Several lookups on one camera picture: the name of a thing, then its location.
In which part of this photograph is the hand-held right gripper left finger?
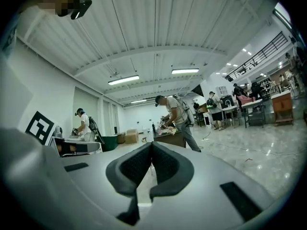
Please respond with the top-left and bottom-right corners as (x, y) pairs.
(106, 142), (153, 226)

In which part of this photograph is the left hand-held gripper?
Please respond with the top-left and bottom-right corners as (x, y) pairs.
(25, 110), (103, 158)

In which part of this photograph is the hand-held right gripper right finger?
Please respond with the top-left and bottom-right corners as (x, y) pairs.
(149, 141), (195, 202)

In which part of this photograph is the dark brown desk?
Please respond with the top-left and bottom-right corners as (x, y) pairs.
(153, 130), (187, 149)

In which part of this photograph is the green plastic bin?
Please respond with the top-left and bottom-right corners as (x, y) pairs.
(100, 135), (118, 152)

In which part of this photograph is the cardboard box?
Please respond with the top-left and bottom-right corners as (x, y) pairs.
(124, 128), (140, 145)

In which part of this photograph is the person's white shirt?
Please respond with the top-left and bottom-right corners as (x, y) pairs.
(0, 25), (34, 138)

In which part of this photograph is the orange wooden cabinet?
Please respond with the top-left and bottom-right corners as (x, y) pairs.
(271, 92), (295, 126)

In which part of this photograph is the black metal balcony railing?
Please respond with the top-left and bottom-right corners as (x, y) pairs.
(224, 31), (289, 81)

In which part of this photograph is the white floor cable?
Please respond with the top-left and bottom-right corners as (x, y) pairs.
(201, 129), (305, 157)

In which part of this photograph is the white metal-frame table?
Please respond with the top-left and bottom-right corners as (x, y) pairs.
(240, 98), (267, 128)

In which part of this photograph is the black head-mounted camera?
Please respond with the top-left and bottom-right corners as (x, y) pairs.
(70, 0), (93, 20)

